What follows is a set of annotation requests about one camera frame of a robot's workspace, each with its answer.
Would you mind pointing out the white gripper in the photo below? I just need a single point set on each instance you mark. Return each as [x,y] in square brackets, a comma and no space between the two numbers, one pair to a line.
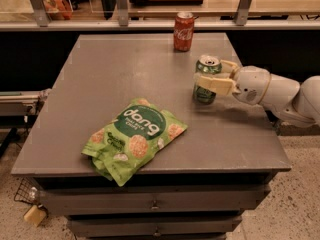
[250,84]

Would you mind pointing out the green soda can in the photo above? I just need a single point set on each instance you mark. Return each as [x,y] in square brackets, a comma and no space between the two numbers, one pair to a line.
[207,65]

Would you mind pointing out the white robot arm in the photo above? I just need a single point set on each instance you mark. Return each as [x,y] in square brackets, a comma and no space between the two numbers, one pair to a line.
[287,99]

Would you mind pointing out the red cola can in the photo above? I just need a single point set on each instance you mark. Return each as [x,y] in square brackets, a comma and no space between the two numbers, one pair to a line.
[183,31]

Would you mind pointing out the grey drawer cabinet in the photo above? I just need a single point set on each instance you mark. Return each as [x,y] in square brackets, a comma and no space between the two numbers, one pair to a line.
[195,188]

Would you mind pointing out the green rice chips bag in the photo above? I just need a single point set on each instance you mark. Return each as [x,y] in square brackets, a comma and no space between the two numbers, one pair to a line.
[131,140]

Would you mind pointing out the orange plastic bag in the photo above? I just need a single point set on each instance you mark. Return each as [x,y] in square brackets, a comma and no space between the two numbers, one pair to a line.
[61,7]

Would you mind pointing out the cream foam block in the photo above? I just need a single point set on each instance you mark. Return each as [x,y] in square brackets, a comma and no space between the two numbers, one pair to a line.
[35,215]

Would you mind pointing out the metal shelf rail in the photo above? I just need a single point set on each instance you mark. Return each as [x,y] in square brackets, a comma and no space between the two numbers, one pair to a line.
[149,25]

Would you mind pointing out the black wire basket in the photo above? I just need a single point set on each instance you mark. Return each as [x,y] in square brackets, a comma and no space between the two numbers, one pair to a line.
[26,193]

